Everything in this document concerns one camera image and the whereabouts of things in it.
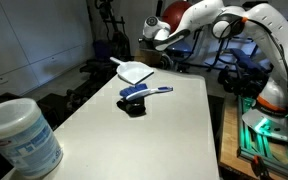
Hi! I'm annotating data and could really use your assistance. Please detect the black glove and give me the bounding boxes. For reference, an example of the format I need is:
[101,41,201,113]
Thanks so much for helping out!
[116,96,147,118]

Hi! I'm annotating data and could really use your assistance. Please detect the white plastic dustpan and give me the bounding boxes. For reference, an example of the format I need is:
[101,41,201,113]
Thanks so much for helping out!
[109,56,155,86]

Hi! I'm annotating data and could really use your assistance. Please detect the black dumbbell pile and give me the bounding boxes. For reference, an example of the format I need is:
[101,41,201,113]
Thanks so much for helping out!
[217,64,270,99]

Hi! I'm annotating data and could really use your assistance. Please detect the black multi-gym frame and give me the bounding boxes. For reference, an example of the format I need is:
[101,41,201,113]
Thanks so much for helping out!
[197,26,275,73]

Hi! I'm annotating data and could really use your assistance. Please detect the white blue wipes tub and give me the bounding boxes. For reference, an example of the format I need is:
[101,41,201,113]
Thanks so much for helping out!
[0,97,64,179]

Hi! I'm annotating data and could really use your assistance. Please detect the wooden board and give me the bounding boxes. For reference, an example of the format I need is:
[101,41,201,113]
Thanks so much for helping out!
[218,92,285,180]

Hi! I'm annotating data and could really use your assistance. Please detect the black upright exercise machine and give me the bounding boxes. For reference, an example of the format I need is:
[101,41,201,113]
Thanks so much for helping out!
[93,0,132,61]

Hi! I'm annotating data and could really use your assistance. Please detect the white wall cabinets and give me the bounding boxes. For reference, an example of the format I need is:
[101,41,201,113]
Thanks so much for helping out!
[0,0,95,104]

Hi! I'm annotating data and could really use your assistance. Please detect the green-lit aluminium frame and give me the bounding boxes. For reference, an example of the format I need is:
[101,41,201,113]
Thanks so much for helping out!
[236,95,288,180]

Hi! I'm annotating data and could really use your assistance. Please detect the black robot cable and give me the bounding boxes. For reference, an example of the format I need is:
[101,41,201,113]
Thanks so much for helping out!
[212,14,288,111]

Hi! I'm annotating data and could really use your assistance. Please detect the red exercise ball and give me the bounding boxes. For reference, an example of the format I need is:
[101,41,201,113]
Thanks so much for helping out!
[162,0,192,34]

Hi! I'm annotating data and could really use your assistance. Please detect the black weight plate rack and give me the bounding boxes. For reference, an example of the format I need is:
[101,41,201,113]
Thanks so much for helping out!
[152,49,177,71]

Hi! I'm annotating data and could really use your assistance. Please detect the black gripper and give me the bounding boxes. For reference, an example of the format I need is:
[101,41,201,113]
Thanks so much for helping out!
[138,36,161,52]

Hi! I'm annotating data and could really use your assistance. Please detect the grey weight plate stack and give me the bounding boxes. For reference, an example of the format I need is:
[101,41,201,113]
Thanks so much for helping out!
[153,52,176,70]

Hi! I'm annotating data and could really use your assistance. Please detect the blue balance trainer dome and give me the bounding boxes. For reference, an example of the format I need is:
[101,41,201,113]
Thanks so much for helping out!
[165,39,195,56]

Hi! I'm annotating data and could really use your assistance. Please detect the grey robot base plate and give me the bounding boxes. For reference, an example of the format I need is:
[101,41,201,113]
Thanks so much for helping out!
[242,107,288,143]

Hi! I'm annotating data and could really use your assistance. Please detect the black floor exercise equipment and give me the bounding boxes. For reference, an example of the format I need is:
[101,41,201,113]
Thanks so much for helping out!
[78,59,118,83]

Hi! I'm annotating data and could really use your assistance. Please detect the orange black clamp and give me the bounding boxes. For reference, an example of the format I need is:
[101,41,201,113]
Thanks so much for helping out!
[250,154,272,180]

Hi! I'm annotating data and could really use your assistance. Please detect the blue weight bench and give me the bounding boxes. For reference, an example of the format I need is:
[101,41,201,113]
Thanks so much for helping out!
[229,48,268,73]

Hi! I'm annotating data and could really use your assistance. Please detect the blue white hand brush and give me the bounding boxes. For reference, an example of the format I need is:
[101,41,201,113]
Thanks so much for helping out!
[119,83,174,102]

